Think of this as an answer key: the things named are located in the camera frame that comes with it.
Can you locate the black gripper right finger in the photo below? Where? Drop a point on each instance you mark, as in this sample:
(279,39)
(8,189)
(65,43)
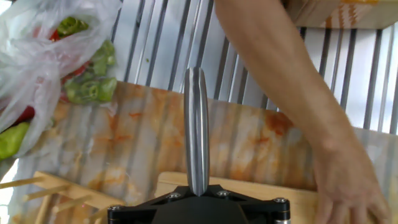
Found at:
(267,211)

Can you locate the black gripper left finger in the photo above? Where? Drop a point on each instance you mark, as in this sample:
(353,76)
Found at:
(130,214)

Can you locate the wooden cutting board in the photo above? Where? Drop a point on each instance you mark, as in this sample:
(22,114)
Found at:
(255,189)

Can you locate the steel cleaver knife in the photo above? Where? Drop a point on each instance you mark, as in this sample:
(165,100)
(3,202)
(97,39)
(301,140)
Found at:
(196,124)

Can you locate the bare person forearm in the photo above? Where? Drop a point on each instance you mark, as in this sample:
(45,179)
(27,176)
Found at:
(280,62)

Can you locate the plastic bag of peppers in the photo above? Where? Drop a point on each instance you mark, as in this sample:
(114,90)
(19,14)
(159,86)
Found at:
(93,88)

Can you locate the curved green chili pepper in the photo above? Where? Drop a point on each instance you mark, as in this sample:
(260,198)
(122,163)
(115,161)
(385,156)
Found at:
(11,140)

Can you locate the red chili pepper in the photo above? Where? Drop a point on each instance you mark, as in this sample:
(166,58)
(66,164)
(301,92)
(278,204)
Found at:
(77,71)
(26,113)

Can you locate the blurred person hand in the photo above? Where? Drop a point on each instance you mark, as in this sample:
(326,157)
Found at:
(348,186)

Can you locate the wooden peg rack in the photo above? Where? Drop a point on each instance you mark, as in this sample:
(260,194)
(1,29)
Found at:
(74,194)

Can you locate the marble pattern plastic mat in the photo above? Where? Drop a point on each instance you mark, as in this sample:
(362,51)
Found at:
(140,140)

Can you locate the clear plastic bag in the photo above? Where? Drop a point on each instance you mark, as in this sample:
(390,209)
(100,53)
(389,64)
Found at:
(31,62)

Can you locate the chopped green pepper pieces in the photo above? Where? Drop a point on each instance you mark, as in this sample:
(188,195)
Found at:
(71,25)

